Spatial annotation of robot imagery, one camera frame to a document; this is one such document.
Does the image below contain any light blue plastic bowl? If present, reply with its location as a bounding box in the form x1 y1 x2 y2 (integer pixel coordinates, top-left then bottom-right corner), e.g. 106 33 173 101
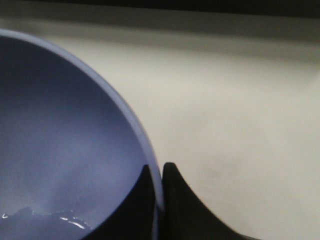
0 29 164 240

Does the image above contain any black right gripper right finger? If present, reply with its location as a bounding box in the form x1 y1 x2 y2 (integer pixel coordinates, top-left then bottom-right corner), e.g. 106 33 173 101
162 162 252 240

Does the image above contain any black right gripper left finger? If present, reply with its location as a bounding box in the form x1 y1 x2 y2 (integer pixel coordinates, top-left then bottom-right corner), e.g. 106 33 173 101
85 165 156 240

